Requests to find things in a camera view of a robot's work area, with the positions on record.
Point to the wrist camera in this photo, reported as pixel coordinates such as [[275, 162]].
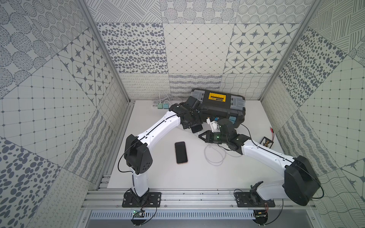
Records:
[[222, 127], [192, 103]]

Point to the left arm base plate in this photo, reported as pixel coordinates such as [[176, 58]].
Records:
[[148, 200]]

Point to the phone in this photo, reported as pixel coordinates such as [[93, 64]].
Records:
[[181, 153], [197, 128]]

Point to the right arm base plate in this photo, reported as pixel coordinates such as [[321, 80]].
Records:
[[251, 200]]

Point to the aluminium mounting rail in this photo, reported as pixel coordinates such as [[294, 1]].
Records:
[[188, 199]]

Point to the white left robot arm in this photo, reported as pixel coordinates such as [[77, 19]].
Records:
[[138, 148]]

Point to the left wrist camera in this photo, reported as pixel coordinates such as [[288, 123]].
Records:
[[192, 103]]

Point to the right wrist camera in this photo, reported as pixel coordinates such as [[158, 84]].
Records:
[[222, 127]]

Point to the small black connector board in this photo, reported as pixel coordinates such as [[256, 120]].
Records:
[[268, 142]]

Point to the black yellow toolbox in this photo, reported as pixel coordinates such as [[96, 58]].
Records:
[[218, 105]]

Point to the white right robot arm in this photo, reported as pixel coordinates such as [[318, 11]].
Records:
[[299, 181]]

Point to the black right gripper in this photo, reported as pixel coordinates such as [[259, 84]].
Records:
[[208, 138]]

